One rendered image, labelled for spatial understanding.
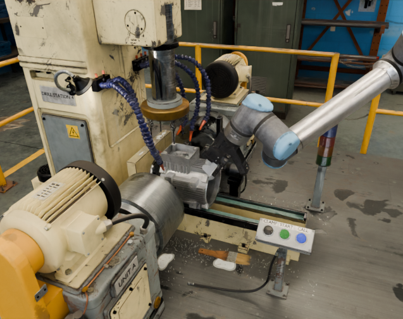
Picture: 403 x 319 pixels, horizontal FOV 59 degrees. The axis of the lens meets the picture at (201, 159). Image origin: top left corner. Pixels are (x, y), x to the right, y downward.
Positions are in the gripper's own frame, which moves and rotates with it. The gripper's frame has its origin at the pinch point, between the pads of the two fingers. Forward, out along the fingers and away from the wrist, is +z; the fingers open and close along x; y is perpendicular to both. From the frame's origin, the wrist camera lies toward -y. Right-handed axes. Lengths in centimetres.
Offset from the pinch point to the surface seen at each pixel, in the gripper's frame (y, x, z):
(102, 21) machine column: 58, 4, -29
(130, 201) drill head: 16.5, 31.9, 0.8
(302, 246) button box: -33.4, 20.5, -15.3
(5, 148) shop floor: 199, -134, 240
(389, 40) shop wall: -101, -506, -8
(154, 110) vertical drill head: 30.7, 1.9, -11.1
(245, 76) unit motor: 15, -66, -13
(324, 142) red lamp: -28.7, -33.0, -23.2
